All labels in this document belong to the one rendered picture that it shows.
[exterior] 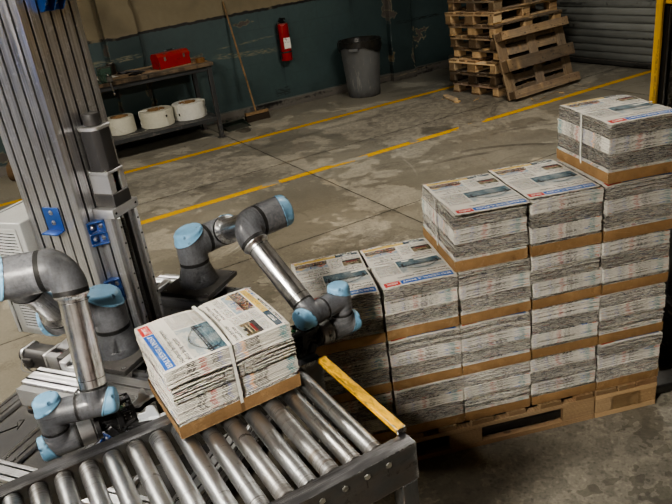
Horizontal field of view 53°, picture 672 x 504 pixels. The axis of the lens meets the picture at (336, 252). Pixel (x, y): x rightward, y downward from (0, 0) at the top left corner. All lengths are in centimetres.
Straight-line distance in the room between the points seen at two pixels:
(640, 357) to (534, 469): 66
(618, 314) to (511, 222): 66
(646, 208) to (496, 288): 64
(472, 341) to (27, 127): 176
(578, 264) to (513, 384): 56
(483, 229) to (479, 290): 25
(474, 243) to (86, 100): 144
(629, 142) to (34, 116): 203
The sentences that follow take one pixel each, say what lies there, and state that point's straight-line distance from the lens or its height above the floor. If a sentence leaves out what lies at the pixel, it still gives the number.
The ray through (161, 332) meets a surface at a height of 104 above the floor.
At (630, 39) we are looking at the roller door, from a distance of 1004.
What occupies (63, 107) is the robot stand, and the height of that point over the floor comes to 161.
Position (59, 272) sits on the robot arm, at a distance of 192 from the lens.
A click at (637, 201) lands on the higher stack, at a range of 274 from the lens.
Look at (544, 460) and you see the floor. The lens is 294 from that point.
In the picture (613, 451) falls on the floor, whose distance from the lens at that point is 302.
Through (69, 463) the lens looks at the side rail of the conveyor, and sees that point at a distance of 203.
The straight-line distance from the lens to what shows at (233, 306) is 204.
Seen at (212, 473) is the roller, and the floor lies 80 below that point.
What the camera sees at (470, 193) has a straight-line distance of 258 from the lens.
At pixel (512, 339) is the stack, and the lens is 273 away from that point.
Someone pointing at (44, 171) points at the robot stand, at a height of 141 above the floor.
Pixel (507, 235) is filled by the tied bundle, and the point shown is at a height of 94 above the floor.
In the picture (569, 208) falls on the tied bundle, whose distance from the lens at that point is 260.
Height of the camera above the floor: 198
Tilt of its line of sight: 25 degrees down
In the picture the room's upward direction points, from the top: 8 degrees counter-clockwise
